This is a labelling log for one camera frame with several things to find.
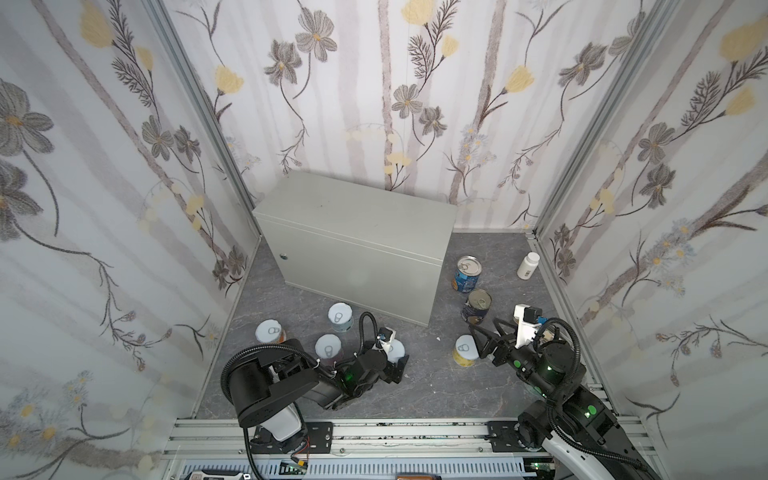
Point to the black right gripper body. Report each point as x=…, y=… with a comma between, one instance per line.
x=501, y=342

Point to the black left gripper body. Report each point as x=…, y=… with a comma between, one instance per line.
x=387, y=363

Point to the pink can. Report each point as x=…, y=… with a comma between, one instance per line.
x=394, y=350
x=329, y=349

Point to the yellow can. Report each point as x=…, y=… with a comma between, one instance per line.
x=465, y=352

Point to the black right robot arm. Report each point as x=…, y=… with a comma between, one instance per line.
x=568, y=421

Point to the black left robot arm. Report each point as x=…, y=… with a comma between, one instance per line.
x=264, y=382

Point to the grey metal cabinet counter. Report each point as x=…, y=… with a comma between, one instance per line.
x=373, y=248

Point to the dark blue can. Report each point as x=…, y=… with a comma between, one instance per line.
x=476, y=306

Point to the blue can silver lid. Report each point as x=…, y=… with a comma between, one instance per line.
x=467, y=273

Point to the teal can near cabinet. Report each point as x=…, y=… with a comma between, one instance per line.
x=340, y=317

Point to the white plastic bottle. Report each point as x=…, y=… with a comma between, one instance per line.
x=528, y=265

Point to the orange can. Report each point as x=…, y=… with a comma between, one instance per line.
x=270, y=331

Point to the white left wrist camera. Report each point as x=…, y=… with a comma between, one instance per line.
x=385, y=337

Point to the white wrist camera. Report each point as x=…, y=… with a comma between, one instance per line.
x=527, y=318
x=385, y=337

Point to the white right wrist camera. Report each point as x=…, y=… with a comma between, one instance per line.
x=527, y=318

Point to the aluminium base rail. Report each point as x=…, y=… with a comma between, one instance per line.
x=443, y=448

